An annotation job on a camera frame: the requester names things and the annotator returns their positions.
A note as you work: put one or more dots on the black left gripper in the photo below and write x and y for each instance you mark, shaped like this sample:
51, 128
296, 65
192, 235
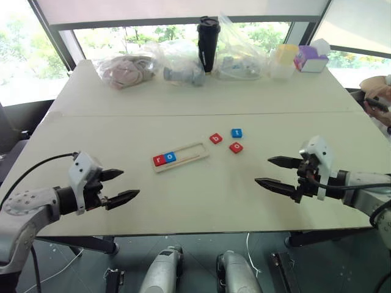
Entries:
93, 195

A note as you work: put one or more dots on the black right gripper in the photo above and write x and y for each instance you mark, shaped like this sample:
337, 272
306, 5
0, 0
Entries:
307, 186

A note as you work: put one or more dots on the red letter tile o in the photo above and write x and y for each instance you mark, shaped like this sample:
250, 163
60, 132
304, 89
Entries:
236, 148

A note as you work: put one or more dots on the blue letter tile t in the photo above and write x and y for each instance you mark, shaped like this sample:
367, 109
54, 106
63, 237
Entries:
237, 133

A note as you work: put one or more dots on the red letter tile b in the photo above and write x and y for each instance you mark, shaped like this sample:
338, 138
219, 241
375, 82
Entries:
216, 138

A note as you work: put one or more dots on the wooden letter tray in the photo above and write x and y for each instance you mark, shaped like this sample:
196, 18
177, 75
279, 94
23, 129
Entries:
195, 149

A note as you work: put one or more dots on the dark phone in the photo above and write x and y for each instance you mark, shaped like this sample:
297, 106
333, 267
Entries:
377, 104

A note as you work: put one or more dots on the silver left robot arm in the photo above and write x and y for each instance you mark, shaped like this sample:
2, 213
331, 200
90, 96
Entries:
24, 207

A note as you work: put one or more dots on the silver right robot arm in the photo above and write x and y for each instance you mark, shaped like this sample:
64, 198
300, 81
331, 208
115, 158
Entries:
366, 184

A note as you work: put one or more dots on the red letter tile r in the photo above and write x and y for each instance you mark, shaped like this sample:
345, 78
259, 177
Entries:
159, 160

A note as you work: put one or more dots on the blue letter tile o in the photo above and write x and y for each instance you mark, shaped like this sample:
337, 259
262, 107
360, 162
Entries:
170, 157

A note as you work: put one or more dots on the silver robot left leg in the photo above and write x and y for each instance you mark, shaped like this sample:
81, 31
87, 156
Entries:
162, 271

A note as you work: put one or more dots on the silver robot leg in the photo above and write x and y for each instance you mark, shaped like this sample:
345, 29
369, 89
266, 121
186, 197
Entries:
162, 271
238, 274

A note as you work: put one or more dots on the silver robot right leg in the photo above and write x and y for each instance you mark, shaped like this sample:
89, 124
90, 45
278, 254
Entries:
238, 274

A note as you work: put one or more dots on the person's bare hand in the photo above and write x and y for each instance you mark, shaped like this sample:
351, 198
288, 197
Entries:
377, 88

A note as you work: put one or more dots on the yellow cup in clear container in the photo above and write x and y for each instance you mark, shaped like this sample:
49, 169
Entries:
284, 61

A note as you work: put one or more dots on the plastic bag with pink cloth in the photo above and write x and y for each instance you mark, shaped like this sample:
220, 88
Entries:
125, 71

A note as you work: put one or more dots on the black chair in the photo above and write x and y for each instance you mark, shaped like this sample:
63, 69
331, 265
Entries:
12, 137

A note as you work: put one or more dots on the purple tissue box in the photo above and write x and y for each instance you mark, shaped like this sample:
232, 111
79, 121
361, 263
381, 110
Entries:
311, 61

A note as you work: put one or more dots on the clear bag with small items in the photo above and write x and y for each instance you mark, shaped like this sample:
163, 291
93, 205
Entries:
238, 61

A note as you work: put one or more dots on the plastic bag with grey items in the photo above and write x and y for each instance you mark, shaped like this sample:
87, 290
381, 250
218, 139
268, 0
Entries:
183, 71

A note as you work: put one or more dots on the black travel tumbler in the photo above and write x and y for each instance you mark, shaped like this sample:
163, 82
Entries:
208, 45

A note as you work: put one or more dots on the narrow white roller blind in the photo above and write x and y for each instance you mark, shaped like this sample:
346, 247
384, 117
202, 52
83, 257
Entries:
357, 21

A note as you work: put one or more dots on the wide white roller blind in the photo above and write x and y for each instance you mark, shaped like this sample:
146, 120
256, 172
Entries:
183, 9

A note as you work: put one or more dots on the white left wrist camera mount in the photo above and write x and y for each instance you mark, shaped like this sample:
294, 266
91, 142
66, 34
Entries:
81, 171

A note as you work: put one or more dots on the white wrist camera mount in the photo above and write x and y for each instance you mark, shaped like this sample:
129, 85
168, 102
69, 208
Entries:
81, 171
320, 152

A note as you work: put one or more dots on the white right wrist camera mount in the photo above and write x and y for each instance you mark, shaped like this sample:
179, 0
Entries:
320, 152

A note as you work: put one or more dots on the black floor bracket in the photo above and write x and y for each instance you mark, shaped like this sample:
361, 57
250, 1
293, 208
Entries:
284, 274
114, 280

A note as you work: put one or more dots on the black window frame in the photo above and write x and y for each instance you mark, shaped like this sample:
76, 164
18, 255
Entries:
122, 23

